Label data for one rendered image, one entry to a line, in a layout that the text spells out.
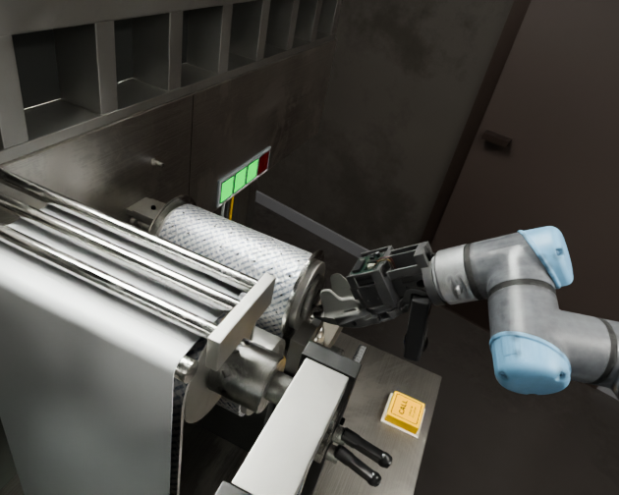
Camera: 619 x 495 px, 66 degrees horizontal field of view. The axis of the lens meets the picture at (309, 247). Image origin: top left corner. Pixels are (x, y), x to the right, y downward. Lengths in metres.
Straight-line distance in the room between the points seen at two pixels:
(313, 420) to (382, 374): 0.80
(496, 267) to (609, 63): 1.82
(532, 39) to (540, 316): 1.92
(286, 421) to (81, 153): 0.49
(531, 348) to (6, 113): 0.62
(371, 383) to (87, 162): 0.75
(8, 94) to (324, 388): 0.47
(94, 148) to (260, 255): 0.28
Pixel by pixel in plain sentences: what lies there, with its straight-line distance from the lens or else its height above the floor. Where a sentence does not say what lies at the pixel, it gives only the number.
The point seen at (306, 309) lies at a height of 1.25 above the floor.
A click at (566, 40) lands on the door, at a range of 2.37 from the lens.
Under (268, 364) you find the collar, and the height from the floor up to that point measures 1.37.
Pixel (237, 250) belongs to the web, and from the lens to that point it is 0.74.
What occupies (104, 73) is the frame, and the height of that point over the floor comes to 1.51.
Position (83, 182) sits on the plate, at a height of 1.37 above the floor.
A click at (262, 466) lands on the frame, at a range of 0.35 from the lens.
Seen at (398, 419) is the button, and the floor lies 0.92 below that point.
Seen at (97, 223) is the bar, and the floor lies 1.45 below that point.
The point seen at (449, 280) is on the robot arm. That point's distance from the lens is 0.63.
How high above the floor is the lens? 1.74
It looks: 35 degrees down
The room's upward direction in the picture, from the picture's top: 13 degrees clockwise
